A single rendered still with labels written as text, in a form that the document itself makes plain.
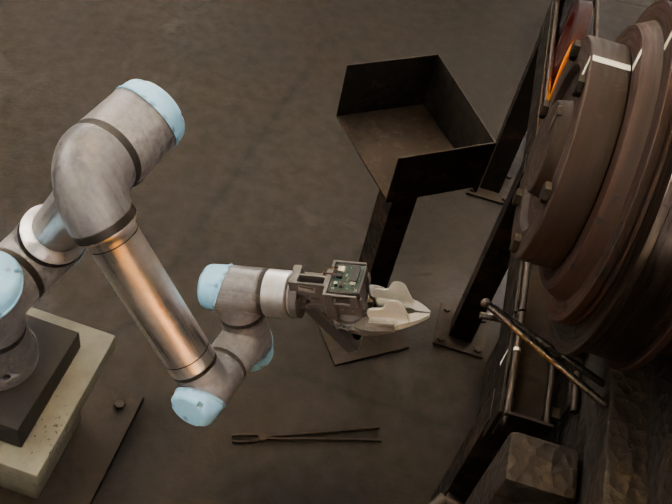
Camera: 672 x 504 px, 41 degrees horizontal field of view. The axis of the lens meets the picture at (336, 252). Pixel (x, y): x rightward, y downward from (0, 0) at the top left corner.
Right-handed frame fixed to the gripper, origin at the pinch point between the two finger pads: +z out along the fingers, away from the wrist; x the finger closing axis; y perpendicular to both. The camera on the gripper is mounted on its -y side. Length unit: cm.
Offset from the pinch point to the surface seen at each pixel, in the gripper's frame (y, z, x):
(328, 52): -58, -63, 150
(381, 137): -10, -19, 53
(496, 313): 11.8, 12.4, -7.6
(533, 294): -15.1, 14.8, 19.3
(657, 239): 39, 30, -18
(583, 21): -5, 18, 88
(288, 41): -54, -76, 150
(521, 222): 23.6, 15.0, -1.9
